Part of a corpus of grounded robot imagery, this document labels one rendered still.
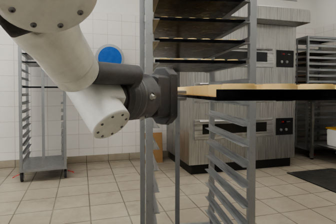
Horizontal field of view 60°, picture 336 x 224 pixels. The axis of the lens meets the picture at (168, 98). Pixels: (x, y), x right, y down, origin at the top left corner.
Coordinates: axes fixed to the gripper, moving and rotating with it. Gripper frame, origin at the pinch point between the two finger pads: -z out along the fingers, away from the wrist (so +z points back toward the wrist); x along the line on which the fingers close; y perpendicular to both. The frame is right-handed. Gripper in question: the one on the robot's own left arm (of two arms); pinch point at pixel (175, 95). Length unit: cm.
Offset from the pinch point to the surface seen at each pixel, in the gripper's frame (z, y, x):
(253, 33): -69, 9, 26
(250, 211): -69, 9, -52
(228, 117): -87, 28, -13
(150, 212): -38, 40, -50
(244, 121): -72, 13, -13
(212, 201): -106, 48, -68
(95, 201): -115, 172, -101
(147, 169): -37, 41, -32
